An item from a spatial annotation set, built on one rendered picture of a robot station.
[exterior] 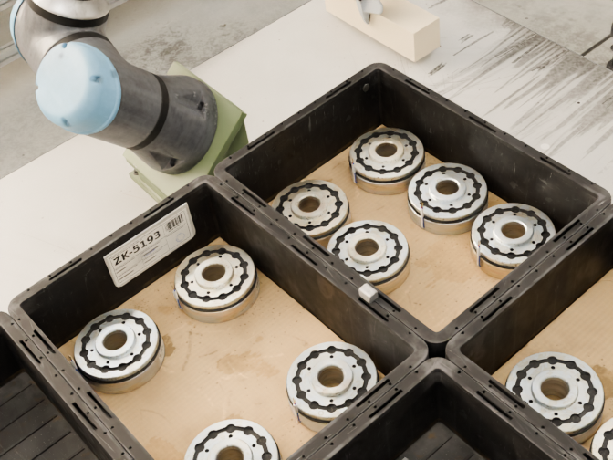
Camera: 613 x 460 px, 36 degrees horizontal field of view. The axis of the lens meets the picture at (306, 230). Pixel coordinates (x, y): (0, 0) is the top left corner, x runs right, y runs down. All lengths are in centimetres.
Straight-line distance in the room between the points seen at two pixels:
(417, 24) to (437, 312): 67
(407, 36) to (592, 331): 72
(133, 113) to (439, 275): 47
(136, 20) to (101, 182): 170
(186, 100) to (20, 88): 174
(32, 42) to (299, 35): 58
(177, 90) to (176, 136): 7
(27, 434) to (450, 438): 48
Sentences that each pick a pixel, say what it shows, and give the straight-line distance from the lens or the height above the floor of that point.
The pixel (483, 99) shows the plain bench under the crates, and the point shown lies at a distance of 163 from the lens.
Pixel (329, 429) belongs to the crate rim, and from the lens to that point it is 95.
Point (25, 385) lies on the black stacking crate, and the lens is 120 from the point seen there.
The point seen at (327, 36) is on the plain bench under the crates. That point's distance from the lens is 180.
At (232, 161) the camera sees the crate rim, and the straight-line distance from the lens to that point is 122.
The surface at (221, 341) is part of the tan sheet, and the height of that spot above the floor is 83.
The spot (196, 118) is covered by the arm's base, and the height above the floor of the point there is 86.
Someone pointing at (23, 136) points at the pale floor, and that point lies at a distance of 293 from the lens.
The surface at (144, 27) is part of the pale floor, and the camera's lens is 321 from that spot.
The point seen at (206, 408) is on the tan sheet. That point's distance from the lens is 111.
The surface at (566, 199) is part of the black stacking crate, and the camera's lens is 119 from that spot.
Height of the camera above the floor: 174
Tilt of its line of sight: 46 degrees down
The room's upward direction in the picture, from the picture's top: 10 degrees counter-clockwise
